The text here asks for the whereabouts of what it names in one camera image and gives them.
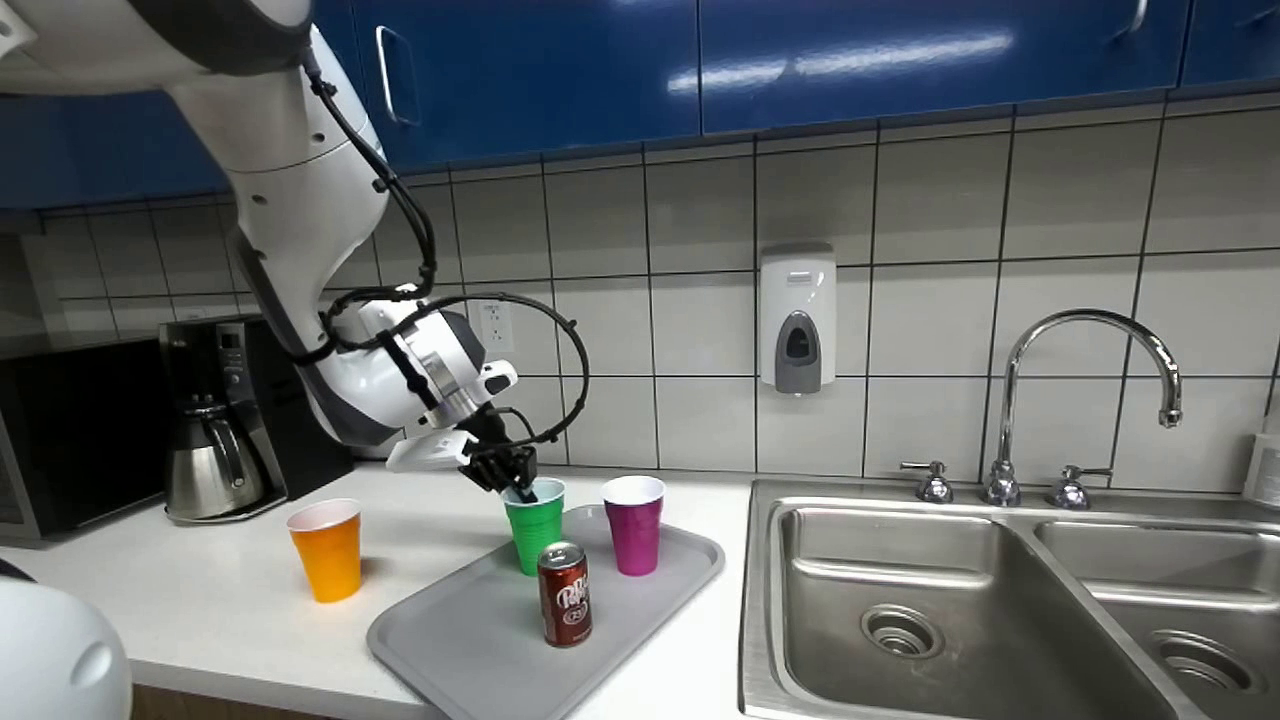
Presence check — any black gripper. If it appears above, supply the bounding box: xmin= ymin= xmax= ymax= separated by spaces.
xmin=452 ymin=397 xmax=543 ymax=506

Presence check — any green plastic cup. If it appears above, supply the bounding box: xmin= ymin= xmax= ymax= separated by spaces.
xmin=498 ymin=476 xmax=573 ymax=580

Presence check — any purple plastic cup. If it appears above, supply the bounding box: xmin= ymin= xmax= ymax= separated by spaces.
xmin=598 ymin=471 xmax=667 ymax=580

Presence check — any orange plastic cup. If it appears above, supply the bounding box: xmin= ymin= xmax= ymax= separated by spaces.
xmin=283 ymin=495 xmax=369 ymax=606

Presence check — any white rounded robot base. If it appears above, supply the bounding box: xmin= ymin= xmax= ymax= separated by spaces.
xmin=0 ymin=561 xmax=136 ymax=720

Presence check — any grey plastic tray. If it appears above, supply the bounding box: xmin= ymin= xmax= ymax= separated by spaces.
xmin=364 ymin=499 xmax=727 ymax=720

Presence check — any red soda can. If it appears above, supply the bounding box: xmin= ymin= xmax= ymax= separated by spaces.
xmin=537 ymin=535 xmax=595 ymax=652

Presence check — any black steel coffee maker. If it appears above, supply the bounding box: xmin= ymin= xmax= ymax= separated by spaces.
xmin=154 ymin=311 xmax=361 ymax=526

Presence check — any steel coffee carafe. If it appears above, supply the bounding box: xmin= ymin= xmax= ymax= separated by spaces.
xmin=163 ymin=397 xmax=270 ymax=524

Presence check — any stainless steel double sink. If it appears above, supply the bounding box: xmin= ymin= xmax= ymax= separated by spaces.
xmin=736 ymin=480 xmax=1280 ymax=720

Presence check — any chrome gooseneck faucet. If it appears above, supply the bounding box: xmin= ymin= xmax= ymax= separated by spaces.
xmin=985 ymin=306 xmax=1187 ymax=506

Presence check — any white wall power outlet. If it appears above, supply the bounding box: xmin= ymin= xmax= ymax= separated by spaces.
xmin=476 ymin=295 xmax=520 ymax=359

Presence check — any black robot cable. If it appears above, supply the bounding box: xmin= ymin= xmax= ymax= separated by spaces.
xmin=297 ymin=55 xmax=595 ymax=453

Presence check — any white wall soap dispenser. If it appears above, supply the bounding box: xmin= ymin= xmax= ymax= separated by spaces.
xmin=757 ymin=249 xmax=838 ymax=397

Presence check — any blue wall cabinet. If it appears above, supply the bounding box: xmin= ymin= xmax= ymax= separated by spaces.
xmin=0 ymin=0 xmax=1280 ymax=216

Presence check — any chrome faucet handle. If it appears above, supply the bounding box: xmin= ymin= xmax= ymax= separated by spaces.
xmin=896 ymin=460 xmax=956 ymax=506
xmin=1048 ymin=460 xmax=1114 ymax=510

